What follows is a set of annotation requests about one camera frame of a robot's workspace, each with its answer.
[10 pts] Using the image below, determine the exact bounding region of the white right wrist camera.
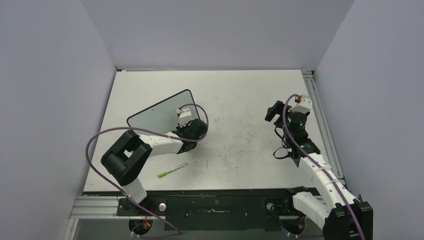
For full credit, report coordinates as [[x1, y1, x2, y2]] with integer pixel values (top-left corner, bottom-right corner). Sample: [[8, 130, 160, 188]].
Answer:
[[288, 94, 313, 115]]

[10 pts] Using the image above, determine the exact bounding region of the black framed small whiteboard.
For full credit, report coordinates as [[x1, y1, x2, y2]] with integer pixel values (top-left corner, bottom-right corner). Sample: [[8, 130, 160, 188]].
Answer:
[[126, 89, 195, 134]]

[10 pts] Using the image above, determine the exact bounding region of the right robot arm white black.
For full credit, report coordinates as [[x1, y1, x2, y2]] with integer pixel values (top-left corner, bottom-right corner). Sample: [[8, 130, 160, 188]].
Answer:
[[264, 95, 374, 240]]

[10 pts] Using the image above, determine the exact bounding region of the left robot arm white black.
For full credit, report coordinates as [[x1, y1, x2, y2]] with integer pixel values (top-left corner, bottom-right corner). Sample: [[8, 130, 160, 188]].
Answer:
[[100, 118, 208, 216]]

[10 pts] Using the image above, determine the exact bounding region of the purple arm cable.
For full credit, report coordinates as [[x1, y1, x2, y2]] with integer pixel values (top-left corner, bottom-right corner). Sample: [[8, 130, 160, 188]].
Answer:
[[282, 94, 365, 240], [85, 103, 210, 240]]

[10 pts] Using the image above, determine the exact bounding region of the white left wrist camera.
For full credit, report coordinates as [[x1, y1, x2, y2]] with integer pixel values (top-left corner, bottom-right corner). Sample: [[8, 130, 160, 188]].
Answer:
[[176, 107, 194, 126]]

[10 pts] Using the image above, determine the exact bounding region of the silver marker pen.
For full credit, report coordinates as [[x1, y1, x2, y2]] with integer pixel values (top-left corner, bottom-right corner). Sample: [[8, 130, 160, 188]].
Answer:
[[166, 162, 188, 175]]

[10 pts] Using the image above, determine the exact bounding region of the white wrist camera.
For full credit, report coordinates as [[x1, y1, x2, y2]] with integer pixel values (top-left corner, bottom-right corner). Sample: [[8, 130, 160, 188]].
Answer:
[[288, 94, 313, 115], [176, 107, 194, 126]]

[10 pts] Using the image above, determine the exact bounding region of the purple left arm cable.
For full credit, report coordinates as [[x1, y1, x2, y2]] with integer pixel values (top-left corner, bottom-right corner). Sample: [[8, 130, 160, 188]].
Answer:
[[85, 103, 210, 240]]

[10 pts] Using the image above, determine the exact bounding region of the green marker cap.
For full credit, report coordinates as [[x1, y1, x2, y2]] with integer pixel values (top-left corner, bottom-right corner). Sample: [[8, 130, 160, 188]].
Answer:
[[157, 172, 168, 179]]

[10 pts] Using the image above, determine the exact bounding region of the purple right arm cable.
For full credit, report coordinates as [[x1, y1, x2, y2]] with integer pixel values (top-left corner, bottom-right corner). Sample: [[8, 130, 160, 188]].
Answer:
[[282, 94, 365, 240]]

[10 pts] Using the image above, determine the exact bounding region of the aluminium rail right side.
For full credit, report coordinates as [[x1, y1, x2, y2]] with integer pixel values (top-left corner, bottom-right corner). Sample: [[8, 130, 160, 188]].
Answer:
[[302, 70, 346, 185]]

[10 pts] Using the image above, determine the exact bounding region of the aluminium front frame rail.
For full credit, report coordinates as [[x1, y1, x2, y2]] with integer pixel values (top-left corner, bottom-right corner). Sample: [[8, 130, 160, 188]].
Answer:
[[67, 195, 133, 220]]

